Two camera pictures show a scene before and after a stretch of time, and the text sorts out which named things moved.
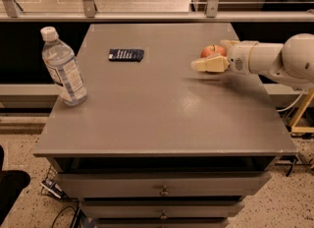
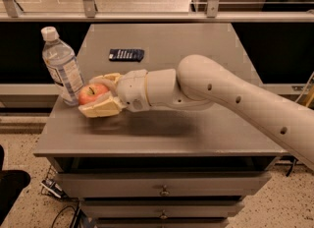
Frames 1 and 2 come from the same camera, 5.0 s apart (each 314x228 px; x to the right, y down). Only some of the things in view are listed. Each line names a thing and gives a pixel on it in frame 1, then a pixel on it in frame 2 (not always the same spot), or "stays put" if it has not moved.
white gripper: [237, 58] to [132, 89]
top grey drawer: [164, 184] stays put
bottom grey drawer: [161, 222] stays put
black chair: [12, 184] stays put
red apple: [213, 49] to [89, 91]
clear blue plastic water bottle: [63, 68] stays put
